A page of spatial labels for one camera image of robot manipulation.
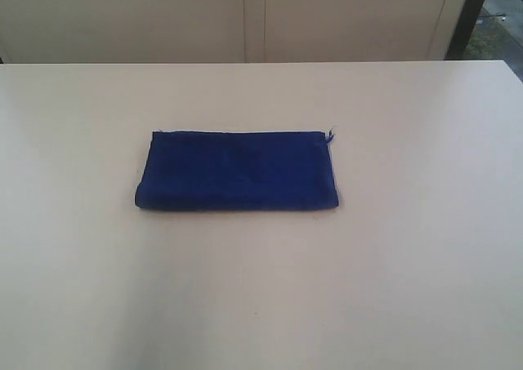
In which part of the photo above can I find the blue terry towel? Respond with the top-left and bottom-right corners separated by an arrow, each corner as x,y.
135,131 -> 339,212

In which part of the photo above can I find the black window frame post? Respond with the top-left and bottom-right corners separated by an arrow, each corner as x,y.
445,0 -> 485,60

